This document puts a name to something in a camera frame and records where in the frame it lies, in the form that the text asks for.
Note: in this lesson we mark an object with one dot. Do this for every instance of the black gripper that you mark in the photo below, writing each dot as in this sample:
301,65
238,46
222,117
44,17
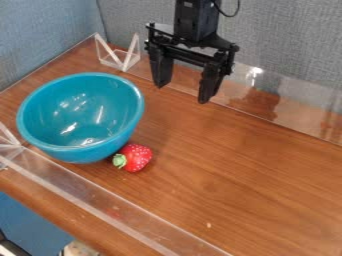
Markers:
191,41

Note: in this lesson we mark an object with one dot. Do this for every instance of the red toy strawberry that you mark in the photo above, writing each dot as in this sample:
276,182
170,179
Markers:
133,157

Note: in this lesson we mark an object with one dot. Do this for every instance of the blue bowl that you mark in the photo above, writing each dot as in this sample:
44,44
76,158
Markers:
80,117

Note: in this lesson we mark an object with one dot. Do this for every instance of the clear acrylic back barrier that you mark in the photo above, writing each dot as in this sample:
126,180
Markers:
301,105

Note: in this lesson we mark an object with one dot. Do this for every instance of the clear acrylic barrier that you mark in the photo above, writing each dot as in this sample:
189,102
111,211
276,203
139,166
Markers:
162,236
301,105

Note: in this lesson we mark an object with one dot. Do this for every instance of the clear acrylic front barrier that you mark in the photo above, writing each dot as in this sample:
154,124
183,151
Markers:
162,236

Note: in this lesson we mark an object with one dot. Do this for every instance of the clear acrylic corner bracket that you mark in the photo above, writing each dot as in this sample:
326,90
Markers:
119,59

